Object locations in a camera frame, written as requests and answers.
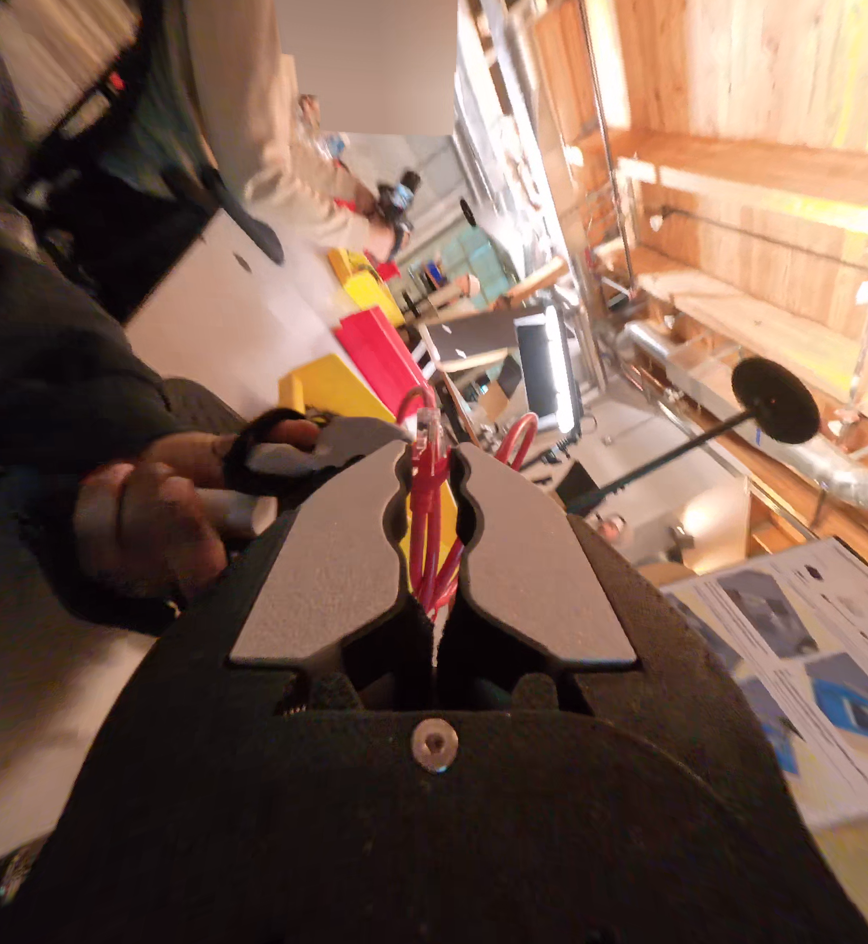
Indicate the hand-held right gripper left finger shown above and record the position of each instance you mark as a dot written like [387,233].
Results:
[323,575]

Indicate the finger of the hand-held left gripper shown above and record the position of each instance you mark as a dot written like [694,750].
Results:
[364,439]

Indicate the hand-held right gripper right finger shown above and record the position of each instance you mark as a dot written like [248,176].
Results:
[544,582]

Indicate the yellow plastic bin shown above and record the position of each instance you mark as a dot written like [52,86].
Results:
[331,391]
[364,284]

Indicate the red plastic bin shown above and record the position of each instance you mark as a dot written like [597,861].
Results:
[382,354]

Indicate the person's left hand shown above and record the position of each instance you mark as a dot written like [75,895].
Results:
[154,516]

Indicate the dark honeycomb seat cushion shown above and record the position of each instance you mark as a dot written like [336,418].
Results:
[198,405]

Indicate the dark grey flat panel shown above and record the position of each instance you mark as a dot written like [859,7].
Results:
[471,332]

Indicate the long LED lamp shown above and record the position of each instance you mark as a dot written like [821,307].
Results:
[544,369]

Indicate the printed instruction poster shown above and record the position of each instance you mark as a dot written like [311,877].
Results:
[795,664]

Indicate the black office chair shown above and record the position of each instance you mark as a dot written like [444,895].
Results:
[146,214]

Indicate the black pole with round disc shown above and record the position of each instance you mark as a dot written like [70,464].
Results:
[773,402]

